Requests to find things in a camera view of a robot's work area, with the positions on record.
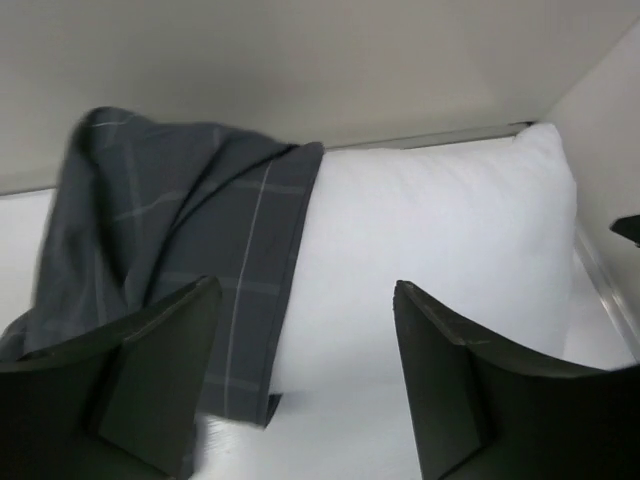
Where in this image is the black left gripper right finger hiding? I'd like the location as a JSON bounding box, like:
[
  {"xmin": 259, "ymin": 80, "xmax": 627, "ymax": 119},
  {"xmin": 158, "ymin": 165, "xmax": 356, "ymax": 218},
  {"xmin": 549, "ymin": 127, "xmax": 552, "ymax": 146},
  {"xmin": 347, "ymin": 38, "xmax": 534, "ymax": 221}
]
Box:
[{"xmin": 393, "ymin": 281, "xmax": 639, "ymax": 480}]

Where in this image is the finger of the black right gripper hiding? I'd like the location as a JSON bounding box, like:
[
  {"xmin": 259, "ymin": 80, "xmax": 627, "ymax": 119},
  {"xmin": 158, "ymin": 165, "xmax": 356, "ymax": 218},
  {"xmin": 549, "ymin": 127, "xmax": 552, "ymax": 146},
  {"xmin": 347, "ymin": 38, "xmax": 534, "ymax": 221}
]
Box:
[{"xmin": 609, "ymin": 214, "xmax": 640, "ymax": 247}]

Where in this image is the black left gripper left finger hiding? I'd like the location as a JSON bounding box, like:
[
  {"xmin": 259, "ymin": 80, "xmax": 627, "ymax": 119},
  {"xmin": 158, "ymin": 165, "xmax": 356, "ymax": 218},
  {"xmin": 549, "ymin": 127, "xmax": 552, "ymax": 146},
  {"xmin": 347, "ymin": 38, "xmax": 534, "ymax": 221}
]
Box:
[{"xmin": 1, "ymin": 278, "xmax": 221, "ymax": 479}]

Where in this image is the white pillow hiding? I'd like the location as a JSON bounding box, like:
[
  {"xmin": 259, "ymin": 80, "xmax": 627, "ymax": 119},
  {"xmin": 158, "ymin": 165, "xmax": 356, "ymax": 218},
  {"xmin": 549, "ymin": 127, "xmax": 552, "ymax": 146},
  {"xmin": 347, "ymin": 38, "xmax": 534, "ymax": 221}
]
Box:
[{"xmin": 262, "ymin": 122, "xmax": 636, "ymax": 396}]

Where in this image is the dark grey checked pillowcase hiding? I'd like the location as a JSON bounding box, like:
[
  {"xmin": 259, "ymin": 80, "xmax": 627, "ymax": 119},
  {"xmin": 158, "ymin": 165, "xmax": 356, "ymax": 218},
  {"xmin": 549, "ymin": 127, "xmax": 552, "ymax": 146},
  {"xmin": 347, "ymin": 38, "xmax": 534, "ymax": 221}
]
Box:
[{"xmin": 0, "ymin": 105, "xmax": 326, "ymax": 431}]

